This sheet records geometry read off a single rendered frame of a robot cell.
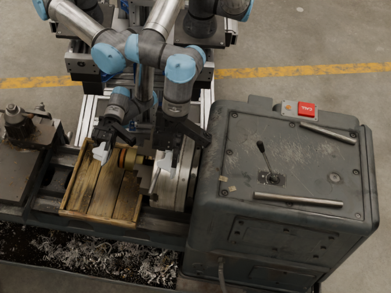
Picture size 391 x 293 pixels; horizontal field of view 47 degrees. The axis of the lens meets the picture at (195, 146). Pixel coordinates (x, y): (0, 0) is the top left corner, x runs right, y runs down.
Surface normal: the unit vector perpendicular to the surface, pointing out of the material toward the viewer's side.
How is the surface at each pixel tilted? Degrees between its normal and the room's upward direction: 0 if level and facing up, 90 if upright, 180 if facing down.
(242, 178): 0
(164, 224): 0
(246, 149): 0
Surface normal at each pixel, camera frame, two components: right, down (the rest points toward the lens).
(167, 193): -0.11, 0.53
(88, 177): 0.08, -0.56
